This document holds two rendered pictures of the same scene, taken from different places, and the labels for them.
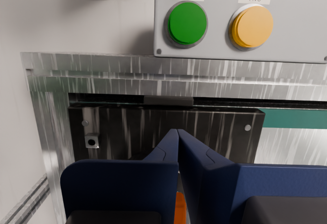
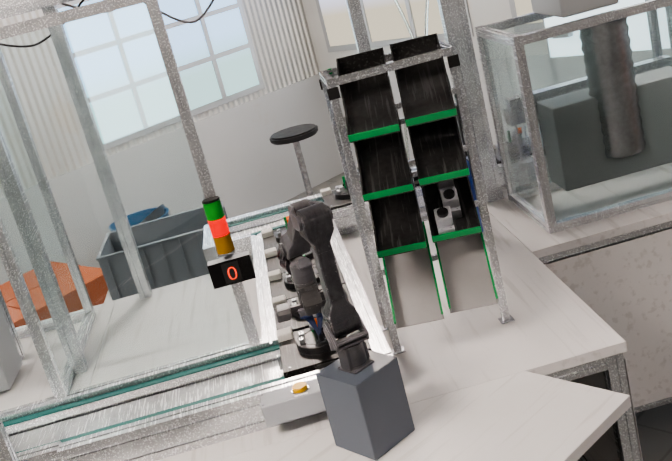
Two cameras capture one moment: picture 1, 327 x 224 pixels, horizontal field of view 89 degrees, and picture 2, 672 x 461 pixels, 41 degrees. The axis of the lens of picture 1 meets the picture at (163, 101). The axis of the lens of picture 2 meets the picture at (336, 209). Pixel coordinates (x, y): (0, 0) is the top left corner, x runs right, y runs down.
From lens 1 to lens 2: 225 cm
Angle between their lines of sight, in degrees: 56
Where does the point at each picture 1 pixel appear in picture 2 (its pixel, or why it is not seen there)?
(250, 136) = (287, 366)
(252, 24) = (300, 385)
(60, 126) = (376, 344)
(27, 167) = (423, 340)
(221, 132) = (301, 363)
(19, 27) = (431, 388)
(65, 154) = (373, 338)
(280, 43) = (285, 391)
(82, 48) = not seen: hidden behind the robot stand
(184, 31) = not seen: hidden behind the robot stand
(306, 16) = (277, 398)
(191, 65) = not seen: hidden behind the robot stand
